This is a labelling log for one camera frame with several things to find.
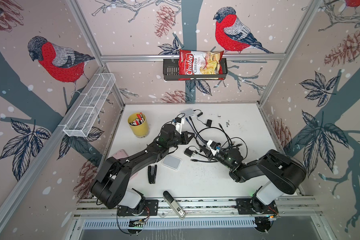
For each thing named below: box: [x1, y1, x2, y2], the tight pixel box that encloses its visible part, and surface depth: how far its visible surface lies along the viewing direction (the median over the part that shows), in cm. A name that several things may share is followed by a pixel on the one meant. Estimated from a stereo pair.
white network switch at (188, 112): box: [179, 108, 195, 117], surface depth 116 cm
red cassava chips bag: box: [178, 50, 224, 81], surface depth 90 cm
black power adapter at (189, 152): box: [183, 145, 199, 158], surface depth 94 cm
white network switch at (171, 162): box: [162, 155, 182, 170], surface depth 90 cm
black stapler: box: [147, 164, 157, 184], surface depth 85 cm
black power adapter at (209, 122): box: [193, 109, 213, 128], surface depth 109 cm
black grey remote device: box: [162, 190, 187, 220], surface depth 73 cm
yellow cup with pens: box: [127, 112, 149, 139], surface depth 99 cm
